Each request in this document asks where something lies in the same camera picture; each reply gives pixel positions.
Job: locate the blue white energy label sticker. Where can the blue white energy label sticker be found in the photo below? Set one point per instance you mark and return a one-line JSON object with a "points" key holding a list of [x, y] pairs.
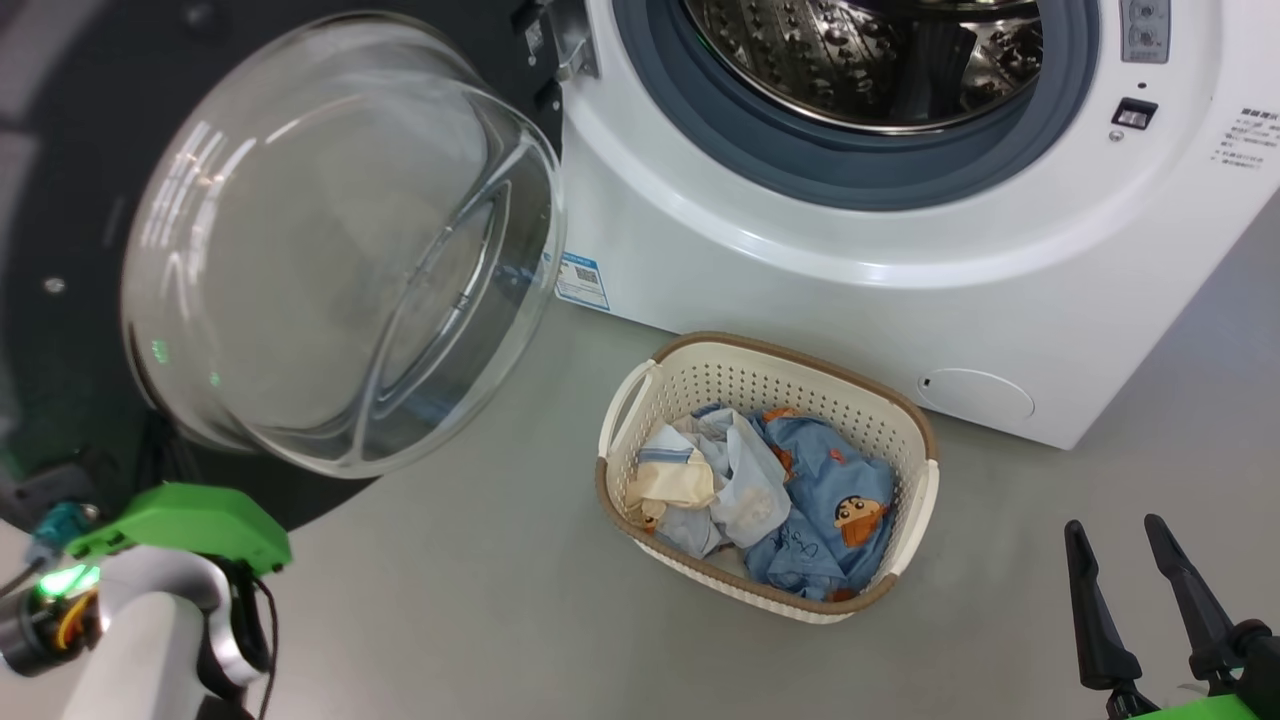
{"points": [[582, 282]]}

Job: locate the cream perforated laundry basket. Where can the cream perforated laundry basket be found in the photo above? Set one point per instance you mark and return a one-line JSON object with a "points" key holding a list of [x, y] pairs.
{"points": [[780, 385]]}

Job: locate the printed text label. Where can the printed text label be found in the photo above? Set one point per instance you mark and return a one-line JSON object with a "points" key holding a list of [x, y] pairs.
{"points": [[1250, 135]]}

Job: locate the grey warning label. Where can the grey warning label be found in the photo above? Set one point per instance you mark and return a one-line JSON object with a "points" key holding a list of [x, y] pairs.
{"points": [[1145, 30]]}

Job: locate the teal left camera connector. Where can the teal left camera connector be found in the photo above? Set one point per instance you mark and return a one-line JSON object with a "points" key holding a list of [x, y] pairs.
{"points": [[60, 522]]}

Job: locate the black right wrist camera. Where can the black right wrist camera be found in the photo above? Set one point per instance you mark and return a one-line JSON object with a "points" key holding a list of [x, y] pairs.
{"points": [[1265, 670]]}

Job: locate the metal door hinge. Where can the metal door hinge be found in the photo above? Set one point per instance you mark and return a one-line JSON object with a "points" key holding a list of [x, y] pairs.
{"points": [[565, 40]]}

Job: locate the black door latch socket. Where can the black door latch socket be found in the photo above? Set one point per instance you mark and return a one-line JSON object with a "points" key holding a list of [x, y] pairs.
{"points": [[1134, 113]]}

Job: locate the round white filter cover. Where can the round white filter cover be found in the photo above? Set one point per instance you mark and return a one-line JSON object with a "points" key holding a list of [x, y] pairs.
{"points": [[975, 395]]}

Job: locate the stainless steel washer drum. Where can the stainless steel washer drum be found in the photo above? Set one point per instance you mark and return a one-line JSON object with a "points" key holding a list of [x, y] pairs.
{"points": [[800, 60]]}

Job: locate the white front-load washing machine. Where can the white front-load washing machine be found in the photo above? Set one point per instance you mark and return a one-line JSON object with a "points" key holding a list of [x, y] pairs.
{"points": [[850, 290]]}

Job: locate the pale blue white garment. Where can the pale blue white garment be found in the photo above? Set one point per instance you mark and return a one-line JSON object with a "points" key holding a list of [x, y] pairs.
{"points": [[745, 480]]}

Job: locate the black glass washing machine door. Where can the black glass washing machine door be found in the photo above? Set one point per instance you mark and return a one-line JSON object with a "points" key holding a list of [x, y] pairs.
{"points": [[330, 250]]}

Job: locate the blue cartoon print garment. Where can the blue cartoon print garment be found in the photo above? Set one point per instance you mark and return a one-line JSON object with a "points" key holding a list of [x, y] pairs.
{"points": [[820, 480]]}

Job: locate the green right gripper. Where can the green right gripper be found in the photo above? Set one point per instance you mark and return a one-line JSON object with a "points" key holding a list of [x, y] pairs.
{"points": [[1195, 712]]}

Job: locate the cream cloth with blue stripe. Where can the cream cloth with blue stripe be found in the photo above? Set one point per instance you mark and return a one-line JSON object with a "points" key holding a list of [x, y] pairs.
{"points": [[675, 485]]}

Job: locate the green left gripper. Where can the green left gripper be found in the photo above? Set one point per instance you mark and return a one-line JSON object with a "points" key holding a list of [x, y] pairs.
{"points": [[190, 520]]}

